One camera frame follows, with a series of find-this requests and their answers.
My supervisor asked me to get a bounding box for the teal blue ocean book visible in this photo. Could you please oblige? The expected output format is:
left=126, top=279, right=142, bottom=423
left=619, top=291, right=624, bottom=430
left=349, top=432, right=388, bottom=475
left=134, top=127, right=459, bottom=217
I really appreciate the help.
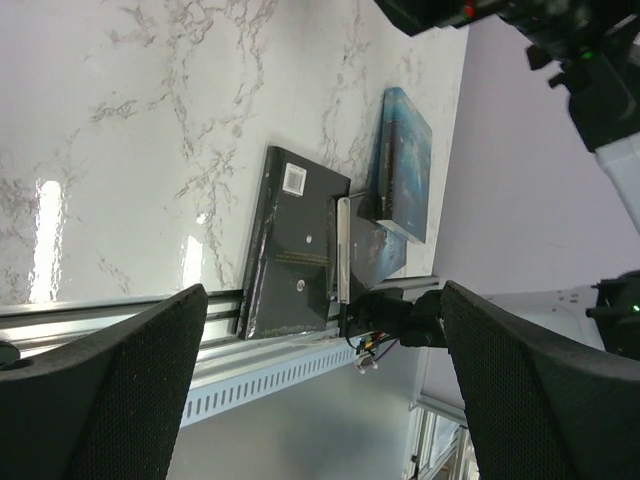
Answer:
left=351, top=87, right=432, bottom=244

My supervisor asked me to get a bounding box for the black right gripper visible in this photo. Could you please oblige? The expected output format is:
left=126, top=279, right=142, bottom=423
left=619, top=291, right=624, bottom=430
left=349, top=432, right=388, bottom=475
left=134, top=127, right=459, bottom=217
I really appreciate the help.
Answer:
left=375, top=0, right=505, bottom=36

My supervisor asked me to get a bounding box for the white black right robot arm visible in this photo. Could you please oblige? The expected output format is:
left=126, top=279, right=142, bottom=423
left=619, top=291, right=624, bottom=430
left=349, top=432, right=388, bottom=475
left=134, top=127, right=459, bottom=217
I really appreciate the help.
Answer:
left=358, top=1, right=639, bottom=357

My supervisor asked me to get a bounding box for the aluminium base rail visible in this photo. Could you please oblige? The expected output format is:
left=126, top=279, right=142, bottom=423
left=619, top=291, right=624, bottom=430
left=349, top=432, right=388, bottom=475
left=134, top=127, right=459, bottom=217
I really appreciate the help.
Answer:
left=0, top=274, right=441, bottom=381

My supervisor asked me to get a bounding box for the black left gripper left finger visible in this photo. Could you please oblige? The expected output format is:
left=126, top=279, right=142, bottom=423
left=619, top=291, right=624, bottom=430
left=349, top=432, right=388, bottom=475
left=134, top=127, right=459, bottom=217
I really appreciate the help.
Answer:
left=1, top=284, right=208, bottom=479

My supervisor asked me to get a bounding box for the black book with gold lines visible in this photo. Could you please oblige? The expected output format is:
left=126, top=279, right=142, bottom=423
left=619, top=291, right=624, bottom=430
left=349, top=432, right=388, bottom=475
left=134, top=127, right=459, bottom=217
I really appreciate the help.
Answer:
left=236, top=146, right=351, bottom=340

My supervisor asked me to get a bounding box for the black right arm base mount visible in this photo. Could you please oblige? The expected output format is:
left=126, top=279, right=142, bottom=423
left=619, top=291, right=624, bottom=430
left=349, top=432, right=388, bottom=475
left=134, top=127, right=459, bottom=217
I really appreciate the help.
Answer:
left=340, top=288, right=447, bottom=348

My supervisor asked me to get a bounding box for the dark night scene book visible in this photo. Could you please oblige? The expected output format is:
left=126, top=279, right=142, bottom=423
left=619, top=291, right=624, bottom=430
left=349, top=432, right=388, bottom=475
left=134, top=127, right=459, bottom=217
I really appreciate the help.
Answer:
left=337, top=193, right=407, bottom=304

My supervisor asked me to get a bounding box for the white slotted cable duct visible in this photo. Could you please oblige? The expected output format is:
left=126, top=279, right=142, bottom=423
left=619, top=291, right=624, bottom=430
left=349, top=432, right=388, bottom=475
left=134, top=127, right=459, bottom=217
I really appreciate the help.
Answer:
left=180, top=343, right=356, bottom=428

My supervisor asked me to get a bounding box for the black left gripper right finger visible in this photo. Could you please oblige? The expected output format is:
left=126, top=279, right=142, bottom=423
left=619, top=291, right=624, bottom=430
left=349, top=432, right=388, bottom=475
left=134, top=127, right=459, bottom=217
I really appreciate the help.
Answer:
left=441, top=281, right=639, bottom=479

